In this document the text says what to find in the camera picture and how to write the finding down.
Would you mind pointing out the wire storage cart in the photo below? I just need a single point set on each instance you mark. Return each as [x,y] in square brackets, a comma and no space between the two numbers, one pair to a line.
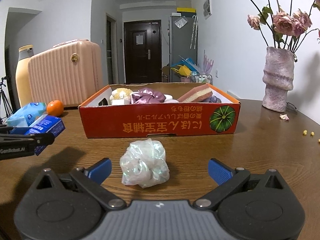
[196,77]

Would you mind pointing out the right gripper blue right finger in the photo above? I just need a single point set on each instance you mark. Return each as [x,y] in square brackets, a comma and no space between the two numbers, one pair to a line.
[219,172]

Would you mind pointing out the white foam wedge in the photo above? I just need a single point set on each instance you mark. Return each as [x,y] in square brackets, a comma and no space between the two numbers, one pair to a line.
[119,102]

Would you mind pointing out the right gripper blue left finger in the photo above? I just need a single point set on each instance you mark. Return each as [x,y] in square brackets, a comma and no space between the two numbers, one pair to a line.
[100,171]

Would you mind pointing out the blue tissue pack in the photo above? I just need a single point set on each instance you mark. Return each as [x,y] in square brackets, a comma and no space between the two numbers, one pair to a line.
[26,115]

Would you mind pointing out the dried pink rose bouquet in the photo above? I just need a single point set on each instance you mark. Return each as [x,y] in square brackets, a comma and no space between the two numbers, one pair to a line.
[289,29]

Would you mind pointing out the iridescent white scrunchie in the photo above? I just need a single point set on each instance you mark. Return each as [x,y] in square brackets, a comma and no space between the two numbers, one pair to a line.
[144,164]

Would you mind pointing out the small blue box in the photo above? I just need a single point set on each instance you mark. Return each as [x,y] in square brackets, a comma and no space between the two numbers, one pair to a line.
[45,124]

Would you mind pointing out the beige water bottle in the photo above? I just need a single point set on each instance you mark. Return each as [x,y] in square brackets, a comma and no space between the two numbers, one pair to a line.
[22,75]

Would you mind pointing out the purple knitted pouch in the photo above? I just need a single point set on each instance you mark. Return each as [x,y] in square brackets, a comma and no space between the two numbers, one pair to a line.
[212,99]

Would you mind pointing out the fallen rose petal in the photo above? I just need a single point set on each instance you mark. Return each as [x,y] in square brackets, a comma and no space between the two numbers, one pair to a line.
[284,117]

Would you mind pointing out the orange fruit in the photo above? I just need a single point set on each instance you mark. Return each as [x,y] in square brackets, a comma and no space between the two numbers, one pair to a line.
[55,108]

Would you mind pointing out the pink ribbed suitcase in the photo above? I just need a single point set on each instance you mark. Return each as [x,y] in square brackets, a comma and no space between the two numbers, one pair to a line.
[70,72]

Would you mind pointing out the pink satin scrunchie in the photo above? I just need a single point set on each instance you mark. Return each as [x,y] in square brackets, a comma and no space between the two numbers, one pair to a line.
[147,96]

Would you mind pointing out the grey refrigerator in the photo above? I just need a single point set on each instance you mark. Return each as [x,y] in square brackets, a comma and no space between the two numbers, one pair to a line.
[180,40]

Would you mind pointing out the yellow box on refrigerator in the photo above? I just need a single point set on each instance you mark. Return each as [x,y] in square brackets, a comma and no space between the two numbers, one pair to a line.
[186,10]

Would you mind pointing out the pink sponge block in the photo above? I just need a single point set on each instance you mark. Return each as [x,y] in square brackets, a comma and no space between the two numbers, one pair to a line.
[197,94]

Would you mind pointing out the pink textured vase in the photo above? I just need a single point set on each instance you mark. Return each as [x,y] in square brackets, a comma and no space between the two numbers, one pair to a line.
[278,77]

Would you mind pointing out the dark entrance door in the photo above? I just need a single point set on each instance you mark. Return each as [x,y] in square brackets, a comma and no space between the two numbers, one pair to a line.
[142,51]

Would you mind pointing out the lilac fluffy plush tube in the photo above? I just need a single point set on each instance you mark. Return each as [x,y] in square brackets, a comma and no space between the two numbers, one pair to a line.
[169,99]

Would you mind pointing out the white yellow plush toy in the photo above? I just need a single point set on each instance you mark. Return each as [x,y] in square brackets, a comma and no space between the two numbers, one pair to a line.
[121,93]

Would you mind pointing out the red cardboard pumpkin box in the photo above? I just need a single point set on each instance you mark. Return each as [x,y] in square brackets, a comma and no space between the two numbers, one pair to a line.
[102,120]

